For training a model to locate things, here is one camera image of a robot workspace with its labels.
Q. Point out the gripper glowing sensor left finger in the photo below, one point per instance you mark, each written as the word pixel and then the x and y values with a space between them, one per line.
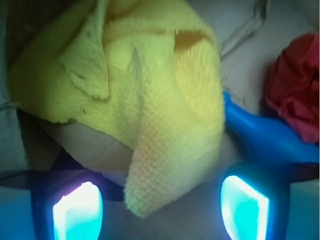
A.
pixel 66 205

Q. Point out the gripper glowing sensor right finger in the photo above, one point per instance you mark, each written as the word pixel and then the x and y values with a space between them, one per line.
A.
pixel 261 201

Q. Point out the yellow cloth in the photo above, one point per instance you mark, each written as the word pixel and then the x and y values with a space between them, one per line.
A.
pixel 145 72

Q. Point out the red crumpled cloth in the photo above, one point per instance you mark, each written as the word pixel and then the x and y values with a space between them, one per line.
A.
pixel 292 88

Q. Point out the blue plastic bottle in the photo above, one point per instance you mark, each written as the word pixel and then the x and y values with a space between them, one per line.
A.
pixel 268 139

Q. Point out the brown paper bag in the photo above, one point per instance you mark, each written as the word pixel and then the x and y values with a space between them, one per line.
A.
pixel 30 143

